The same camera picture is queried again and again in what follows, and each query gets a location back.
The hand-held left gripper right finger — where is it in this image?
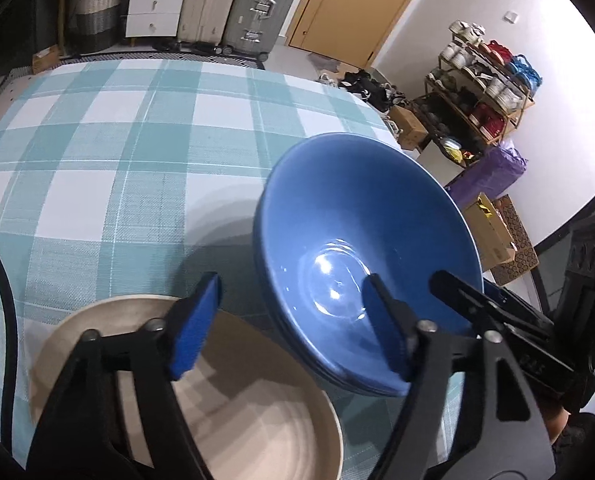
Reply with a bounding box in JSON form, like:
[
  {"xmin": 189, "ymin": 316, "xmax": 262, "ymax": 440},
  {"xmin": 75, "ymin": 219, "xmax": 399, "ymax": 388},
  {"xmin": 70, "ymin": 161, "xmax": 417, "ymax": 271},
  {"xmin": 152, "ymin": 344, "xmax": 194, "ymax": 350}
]
[{"xmin": 362, "ymin": 273, "xmax": 554, "ymax": 480}]

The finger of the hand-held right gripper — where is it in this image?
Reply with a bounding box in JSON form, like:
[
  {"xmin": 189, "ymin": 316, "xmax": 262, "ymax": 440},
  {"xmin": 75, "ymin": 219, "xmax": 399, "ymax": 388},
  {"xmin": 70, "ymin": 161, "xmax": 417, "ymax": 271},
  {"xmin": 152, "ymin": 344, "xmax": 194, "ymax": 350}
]
[{"xmin": 429, "ymin": 270, "xmax": 554, "ymax": 337}]

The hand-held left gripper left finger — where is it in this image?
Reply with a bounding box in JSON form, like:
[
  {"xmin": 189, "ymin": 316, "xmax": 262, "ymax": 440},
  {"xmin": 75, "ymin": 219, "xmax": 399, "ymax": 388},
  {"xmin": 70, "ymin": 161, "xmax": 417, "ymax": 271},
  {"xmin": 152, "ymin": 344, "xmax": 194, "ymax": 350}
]
[{"xmin": 24, "ymin": 271, "xmax": 223, "ymax": 480}]

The cream plate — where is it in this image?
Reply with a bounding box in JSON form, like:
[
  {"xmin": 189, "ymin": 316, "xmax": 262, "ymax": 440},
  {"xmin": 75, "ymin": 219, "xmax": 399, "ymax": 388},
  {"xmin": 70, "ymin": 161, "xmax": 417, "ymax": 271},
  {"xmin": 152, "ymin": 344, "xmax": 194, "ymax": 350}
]
[{"xmin": 29, "ymin": 294, "xmax": 344, "ymax": 480}]

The person's right hand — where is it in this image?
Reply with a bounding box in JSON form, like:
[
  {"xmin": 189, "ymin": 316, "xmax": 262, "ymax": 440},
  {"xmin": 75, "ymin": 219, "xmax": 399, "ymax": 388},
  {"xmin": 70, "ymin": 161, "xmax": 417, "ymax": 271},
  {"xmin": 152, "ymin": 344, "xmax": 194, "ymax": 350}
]
[{"xmin": 546, "ymin": 402, "xmax": 574, "ymax": 447}]

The yellow taped cardboard box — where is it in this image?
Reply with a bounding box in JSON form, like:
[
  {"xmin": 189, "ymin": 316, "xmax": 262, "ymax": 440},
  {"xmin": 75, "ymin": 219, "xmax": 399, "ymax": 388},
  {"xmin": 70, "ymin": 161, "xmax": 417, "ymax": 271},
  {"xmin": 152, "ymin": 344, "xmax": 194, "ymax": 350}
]
[{"xmin": 464, "ymin": 192, "xmax": 517, "ymax": 272}]

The patterned doormat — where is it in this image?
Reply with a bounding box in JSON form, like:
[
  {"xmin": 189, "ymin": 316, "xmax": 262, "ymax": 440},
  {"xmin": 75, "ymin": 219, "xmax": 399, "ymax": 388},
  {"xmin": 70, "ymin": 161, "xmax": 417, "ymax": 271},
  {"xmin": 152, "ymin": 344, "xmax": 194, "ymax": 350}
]
[{"xmin": 491, "ymin": 194, "xmax": 539, "ymax": 287}]

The purple bag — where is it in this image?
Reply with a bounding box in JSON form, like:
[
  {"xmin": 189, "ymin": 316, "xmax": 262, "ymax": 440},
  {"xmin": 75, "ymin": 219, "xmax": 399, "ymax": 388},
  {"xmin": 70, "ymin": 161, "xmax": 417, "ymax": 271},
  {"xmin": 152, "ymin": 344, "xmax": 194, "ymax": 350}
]
[{"xmin": 447, "ymin": 142, "xmax": 529, "ymax": 212}]

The teal checked tablecloth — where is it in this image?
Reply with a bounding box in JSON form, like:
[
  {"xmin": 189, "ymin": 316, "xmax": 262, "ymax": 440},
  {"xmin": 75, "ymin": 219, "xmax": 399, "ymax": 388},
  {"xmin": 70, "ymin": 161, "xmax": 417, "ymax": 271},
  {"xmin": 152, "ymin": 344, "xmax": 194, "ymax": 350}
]
[{"xmin": 0, "ymin": 59, "xmax": 467, "ymax": 480}]

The wooden shoe rack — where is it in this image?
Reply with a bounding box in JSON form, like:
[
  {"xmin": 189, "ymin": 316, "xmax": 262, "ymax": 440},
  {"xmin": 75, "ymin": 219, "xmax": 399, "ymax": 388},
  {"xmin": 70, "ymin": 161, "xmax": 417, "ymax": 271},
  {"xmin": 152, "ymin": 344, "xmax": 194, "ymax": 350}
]
[{"xmin": 423, "ymin": 45, "xmax": 536, "ymax": 155}]

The shoe rack with shoes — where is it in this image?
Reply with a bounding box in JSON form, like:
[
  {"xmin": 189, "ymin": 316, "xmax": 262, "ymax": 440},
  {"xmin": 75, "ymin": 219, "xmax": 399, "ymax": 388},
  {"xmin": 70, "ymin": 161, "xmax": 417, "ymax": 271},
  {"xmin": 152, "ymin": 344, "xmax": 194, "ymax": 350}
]
[{"xmin": 427, "ymin": 20, "xmax": 543, "ymax": 143}]

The black shoes pile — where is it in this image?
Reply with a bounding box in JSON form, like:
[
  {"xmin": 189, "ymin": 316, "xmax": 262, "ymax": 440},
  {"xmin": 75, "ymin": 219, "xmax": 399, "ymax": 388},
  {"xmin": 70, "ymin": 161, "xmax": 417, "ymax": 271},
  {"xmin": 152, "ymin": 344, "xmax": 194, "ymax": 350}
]
[{"xmin": 319, "ymin": 67, "xmax": 406, "ymax": 114}]

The black and white rug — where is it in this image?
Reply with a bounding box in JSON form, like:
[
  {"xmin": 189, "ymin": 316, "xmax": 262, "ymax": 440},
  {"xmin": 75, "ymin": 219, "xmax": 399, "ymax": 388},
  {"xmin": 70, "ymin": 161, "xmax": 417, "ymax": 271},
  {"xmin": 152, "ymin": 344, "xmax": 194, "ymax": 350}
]
[{"xmin": 7, "ymin": 49, "xmax": 269, "ymax": 79}]

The small cardboard box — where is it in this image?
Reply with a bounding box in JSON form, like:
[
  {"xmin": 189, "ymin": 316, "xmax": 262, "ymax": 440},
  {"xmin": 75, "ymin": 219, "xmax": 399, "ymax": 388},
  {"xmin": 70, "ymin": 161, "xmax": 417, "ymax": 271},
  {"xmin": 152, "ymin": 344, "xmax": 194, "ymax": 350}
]
[{"xmin": 30, "ymin": 44, "xmax": 61, "ymax": 75}]

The wooden door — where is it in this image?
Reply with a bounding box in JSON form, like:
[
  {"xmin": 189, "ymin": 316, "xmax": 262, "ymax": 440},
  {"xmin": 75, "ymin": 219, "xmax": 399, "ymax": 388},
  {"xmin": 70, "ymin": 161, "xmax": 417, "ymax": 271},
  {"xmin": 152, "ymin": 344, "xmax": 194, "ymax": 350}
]
[{"xmin": 284, "ymin": 0, "xmax": 439, "ymax": 69}]

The woven laundry basket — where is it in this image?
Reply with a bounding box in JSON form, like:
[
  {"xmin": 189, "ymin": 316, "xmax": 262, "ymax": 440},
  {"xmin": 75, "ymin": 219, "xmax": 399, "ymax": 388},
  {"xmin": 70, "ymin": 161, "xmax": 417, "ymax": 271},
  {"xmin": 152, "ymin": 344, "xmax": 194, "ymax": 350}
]
[{"xmin": 74, "ymin": 0, "xmax": 123, "ymax": 54}]

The beige suitcase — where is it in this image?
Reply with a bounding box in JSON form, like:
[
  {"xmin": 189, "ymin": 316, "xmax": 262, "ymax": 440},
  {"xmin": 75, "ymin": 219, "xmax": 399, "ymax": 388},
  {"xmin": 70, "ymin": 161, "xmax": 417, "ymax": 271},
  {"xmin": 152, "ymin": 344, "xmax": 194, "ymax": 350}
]
[{"xmin": 176, "ymin": 0, "xmax": 248, "ymax": 44}]

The silver suitcase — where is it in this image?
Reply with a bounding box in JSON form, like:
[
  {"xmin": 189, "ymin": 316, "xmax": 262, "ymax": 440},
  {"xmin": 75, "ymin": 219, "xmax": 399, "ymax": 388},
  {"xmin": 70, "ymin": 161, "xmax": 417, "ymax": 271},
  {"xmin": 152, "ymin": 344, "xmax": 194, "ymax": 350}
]
[{"xmin": 220, "ymin": 0, "xmax": 306, "ymax": 56}]

